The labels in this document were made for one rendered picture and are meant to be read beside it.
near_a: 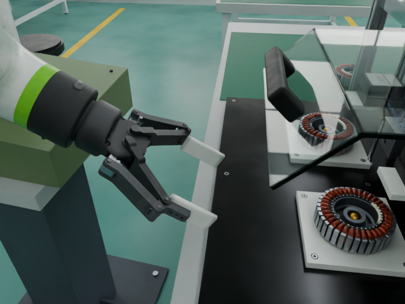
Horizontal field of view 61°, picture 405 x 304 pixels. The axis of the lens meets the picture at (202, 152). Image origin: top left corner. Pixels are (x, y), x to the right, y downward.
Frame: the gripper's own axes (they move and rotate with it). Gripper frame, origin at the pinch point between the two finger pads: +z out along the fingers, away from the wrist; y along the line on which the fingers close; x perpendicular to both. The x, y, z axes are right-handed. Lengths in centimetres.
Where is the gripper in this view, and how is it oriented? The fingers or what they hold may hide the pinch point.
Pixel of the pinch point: (210, 186)
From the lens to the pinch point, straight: 52.7
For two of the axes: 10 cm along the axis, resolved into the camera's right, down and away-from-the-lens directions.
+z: 8.6, 4.6, 2.1
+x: 5.0, -6.5, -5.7
